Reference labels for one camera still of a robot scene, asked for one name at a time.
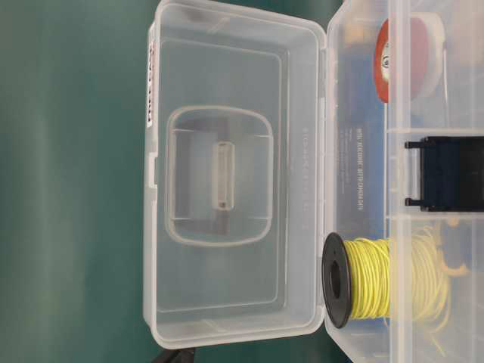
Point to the red tape roll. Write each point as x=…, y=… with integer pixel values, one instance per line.
x=427, y=49

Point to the clear plastic tool box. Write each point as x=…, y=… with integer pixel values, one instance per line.
x=264, y=133

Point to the yellow wire spool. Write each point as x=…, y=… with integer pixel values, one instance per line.
x=355, y=276

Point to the black latch clip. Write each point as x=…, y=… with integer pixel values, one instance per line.
x=451, y=174

